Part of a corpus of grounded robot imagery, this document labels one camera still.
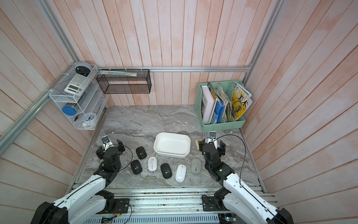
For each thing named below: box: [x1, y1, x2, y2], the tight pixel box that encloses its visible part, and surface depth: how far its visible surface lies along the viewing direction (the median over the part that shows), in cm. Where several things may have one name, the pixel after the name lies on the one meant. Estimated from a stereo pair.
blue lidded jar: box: [61, 105, 77, 116], surface depth 78 cm
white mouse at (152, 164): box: [147, 156, 158, 172], surface depth 87 cm
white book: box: [201, 85, 215, 125], surface depth 97 cm
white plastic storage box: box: [153, 132, 192, 159], surface depth 98 cm
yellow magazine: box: [231, 81, 253, 121], surface depth 101 cm
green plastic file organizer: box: [194, 79, 246, 133], surface depth 102 cm
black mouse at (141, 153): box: [135, 146, 147, 160], surface depth 93 cm
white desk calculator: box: [63, 73, 91, 97], surface depth 79 cm
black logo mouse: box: [130, 159, 143, 175], surface depth 87 cm
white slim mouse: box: [174, 163, 187, 183], surface depth 85 cm
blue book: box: [212, 98, 225, 124], surface depth 97 cm
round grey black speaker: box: [75, 61, 92, 77], surface depth 83 cm
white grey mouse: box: [191, 157, 202, 174], surface depth 87 cm
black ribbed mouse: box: [160, 162, 173, 179], surface depth 86 cm
